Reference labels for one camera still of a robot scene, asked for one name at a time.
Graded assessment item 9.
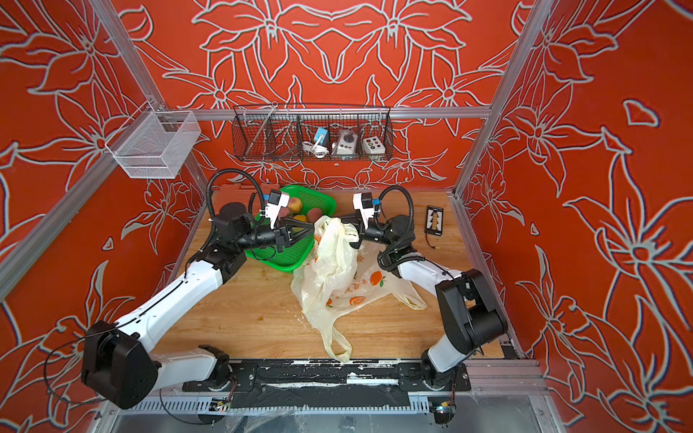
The blue white small box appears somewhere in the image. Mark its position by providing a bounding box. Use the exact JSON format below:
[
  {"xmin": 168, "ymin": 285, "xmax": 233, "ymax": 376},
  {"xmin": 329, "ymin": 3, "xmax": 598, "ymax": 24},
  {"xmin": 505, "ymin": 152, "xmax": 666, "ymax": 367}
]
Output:
[{"xmin": 313, "ymin": 127, "xmax": 330, "ymax": 145}]

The grey white timer device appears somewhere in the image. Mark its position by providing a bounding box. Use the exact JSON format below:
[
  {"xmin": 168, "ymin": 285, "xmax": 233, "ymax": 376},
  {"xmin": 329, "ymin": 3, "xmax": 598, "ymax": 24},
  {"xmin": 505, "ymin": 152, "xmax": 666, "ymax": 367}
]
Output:
[{"xmin": 333, "ymin": 129, "xmax": 358, "ymax": 156}]

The pink peach right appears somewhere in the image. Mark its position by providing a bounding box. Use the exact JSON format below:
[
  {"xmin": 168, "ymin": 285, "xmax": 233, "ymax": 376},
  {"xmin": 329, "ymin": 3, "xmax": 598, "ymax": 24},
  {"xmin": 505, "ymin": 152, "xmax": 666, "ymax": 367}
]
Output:
[{"xmin": 306, "ymin": 207, "xmax": 323, "ymax": 224}]

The white orange-print plastic bag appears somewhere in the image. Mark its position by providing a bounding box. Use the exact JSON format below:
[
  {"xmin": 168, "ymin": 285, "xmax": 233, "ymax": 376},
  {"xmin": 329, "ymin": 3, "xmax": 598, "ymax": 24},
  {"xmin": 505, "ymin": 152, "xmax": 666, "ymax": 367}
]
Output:
[{"xmin": 291, "ymin": 216, "xmax": 428, "ymax": 363}]

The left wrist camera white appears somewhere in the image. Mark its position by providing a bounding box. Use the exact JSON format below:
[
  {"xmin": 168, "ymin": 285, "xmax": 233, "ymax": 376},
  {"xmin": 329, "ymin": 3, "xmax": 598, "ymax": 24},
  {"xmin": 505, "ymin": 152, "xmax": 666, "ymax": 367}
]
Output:
[{"xmin": 263, "ymin": 189, "xmax": 291, "ymax": 228}]

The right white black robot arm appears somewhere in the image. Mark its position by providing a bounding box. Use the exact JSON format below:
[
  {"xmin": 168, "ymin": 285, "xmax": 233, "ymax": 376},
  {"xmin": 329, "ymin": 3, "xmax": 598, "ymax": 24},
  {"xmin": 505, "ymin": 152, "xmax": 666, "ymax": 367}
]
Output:
[{"xmin": 342, "ymin": 185, "xmax": 508, "ymax": 391}]

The green plastic basket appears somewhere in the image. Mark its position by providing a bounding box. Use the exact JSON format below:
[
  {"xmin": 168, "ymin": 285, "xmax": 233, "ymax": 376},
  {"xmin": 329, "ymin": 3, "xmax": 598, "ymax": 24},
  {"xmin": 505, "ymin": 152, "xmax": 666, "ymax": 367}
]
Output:
[{"xmin": 245, "ymin": 185, "xmax": 337, "ymax": 274}]

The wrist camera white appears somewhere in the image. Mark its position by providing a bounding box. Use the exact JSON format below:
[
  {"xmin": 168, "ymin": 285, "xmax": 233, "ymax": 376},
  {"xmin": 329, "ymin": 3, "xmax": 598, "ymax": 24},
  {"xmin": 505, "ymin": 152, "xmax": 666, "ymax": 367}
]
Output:
[
  {"xmin": 263, "ymin": 189, "xmax": 291, "ymax": 228},
  {"xmin": 353, "ymin": 192, "xmax": 380, "ymax": 229}
]

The white button remote box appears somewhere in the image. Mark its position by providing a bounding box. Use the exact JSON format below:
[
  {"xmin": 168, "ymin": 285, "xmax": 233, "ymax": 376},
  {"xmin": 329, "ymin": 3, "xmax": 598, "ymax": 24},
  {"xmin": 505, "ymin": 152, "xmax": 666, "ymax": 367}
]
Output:
[{"xmin": 362, "ymin": 136, "xmax": 386, "ymax": 157}]

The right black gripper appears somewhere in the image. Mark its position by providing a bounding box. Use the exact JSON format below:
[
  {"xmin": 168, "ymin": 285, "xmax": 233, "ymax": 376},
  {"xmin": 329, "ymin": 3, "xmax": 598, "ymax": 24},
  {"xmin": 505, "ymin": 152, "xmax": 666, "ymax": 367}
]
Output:
[{"xmin": 329, "ymin": 215, "xmax": 397, "ymax": 256}]

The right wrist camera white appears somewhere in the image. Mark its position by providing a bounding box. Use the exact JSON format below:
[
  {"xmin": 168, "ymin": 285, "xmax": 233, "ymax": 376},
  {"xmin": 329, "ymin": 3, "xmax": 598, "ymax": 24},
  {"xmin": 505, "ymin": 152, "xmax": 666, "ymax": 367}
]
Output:
[{"xmin": 353, "ymin": 192, "xmax": 380, "ymax": 229}]

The black wire wall basket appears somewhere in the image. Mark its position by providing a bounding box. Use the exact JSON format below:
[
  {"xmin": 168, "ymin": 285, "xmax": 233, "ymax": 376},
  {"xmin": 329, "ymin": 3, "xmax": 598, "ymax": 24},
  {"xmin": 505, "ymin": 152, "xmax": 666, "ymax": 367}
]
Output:
[{"xmin": 231, "ymin": 103, "xmax": 395, "ymax": 162}]

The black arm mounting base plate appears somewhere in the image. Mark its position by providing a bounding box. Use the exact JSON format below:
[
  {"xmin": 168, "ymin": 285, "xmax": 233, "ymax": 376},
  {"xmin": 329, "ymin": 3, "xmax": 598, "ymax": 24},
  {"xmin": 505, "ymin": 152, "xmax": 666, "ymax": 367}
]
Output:
[{"xmin": 182, "ymin": 359, "xmax": 471, "ymax": 413}]

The pink yellow peach top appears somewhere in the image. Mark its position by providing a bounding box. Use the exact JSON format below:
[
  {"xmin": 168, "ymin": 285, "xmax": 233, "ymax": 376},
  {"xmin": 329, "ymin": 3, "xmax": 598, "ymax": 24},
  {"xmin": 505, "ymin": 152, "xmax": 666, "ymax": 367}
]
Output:
[{"xmin": 287, "ymin": 197, "xmax": 303, "ymax": 215}]

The clear plastic wall bin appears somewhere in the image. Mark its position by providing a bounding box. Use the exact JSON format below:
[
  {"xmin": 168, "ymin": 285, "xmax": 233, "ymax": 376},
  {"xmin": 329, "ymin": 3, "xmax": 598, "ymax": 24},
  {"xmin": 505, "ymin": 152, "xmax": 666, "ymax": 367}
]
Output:
[{"xmin": 106, "ymin": 111, "xmax": 201, "ymax": 180}]

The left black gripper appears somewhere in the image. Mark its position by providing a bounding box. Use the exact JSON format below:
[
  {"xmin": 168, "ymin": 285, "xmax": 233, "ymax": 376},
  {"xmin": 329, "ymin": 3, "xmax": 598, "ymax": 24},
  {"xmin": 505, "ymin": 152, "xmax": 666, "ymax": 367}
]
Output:
[{"xmin": 236, "ymin": 217, "xmax": 315, "ymax": 257}]

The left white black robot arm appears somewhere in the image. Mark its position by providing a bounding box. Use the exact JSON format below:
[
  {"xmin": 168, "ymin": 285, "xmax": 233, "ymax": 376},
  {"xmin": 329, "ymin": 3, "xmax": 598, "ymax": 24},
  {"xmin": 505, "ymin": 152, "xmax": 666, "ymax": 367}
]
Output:
[{"xmin": 80, "ymin": 170, "xmax": 313, "ymax": 409}]

